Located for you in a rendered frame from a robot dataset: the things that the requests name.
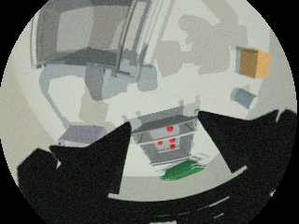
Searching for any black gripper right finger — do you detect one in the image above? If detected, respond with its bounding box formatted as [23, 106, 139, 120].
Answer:
[198, 108, 279, 173]

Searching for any tan rectangular block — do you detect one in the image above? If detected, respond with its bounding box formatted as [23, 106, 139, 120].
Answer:
[239, 49, 273, 79]

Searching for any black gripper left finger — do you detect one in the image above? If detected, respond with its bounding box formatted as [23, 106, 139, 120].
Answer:
[49, 122, 132, 195]

